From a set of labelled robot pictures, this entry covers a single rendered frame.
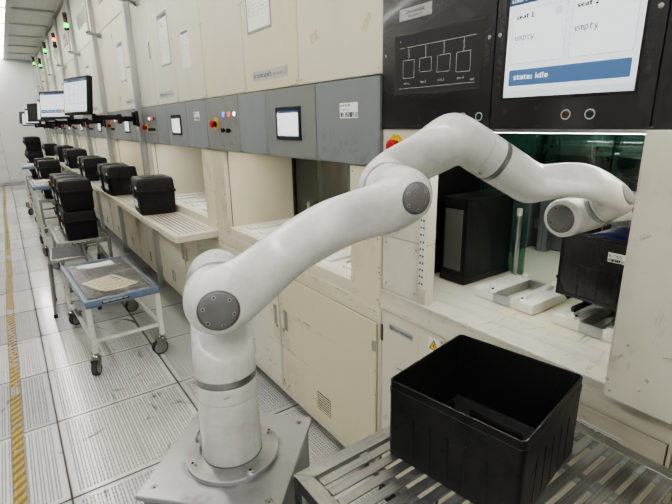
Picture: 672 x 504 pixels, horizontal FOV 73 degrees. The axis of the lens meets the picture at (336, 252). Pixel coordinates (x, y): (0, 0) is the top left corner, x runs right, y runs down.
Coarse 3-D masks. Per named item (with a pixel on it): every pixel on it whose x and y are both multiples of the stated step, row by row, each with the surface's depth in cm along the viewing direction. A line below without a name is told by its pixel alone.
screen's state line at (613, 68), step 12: (612, 60) 86; (624, 60) 85; (516, 72) 103; (528, 72) 100; (540, 72) 98; (552, 72) 96; (564, 72) 94; (576, 72) 92; (588, 72) 90; (600, 72) 89; (612, 72) 87; (624, 72) 85; (516, 84) 103; (528, 84) 101
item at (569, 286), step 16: (608, 224) 130; (624, 224) 117; (576, 240) 118; (592, 240) 115; (608, 240) 112; (560, 256) 123; (576, 256) 119; (592, 256) 116; (608, 256) 112; (624, 256) 109; (560, 272) 123; (576, 272) 120; (592, 272) 116; (608, 272) 113; (560, 288) 124; (576, 288) 120; (592, 288) 117; (608, 288) 114; (576, 304) 124; (608, 304) 114
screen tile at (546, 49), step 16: (528, 16) 98; (544, 16) 95; (560, 16) 93; (512, 32) 102; (560, 32) 93; (512, 48) 102; (528, 48) 99; (544, 48) 97; (560, 48) 94; (512, 64) 103
